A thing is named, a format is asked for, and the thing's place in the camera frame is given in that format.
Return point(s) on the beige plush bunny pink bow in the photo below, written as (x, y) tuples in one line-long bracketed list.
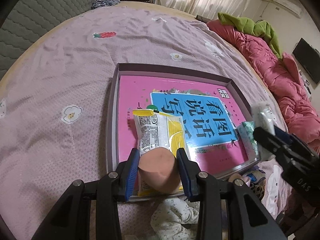
[(235, 176)]

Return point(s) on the dark shallow cardboard box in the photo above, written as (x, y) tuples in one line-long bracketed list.
[(172, 73)]

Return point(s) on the purple patterned bed quilt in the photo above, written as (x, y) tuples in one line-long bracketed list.
[(56, 94)]

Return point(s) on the green floral tissue pack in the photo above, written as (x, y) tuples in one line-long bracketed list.
[(245, 130), (264, 117)]

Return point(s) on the pink and blue book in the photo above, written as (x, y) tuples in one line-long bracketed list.
[(208, 117)]

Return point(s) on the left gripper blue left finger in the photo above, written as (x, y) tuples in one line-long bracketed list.
[(130, 173)]

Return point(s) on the white air conditioner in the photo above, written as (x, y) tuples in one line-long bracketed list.
[(295, 9)]

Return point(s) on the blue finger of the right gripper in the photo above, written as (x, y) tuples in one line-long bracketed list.
[(268, 145), (281, 131)]

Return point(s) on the green blanket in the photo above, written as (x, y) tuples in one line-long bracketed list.
[(260, 29)]

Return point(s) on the yellow white wipes pack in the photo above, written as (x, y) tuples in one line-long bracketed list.
[(157, 129)]

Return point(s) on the black television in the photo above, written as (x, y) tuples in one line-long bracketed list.
[(309, 59)]

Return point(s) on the pink crumpled comforter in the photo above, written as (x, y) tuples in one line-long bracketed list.
[(282, 78)]

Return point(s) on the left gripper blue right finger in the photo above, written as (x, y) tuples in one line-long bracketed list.
[(185, 172)]

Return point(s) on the white floral scrunchie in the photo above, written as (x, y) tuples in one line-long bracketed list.
[(175, 218)]

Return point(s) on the cartoon girl wipes pack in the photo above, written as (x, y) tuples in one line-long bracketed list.
[(256, 181)]

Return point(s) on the blue patterned cloth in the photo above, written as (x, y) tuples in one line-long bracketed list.
[(104, 3)]

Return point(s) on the peach makeup sponge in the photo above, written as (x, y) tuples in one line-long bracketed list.
[(158, 168)]

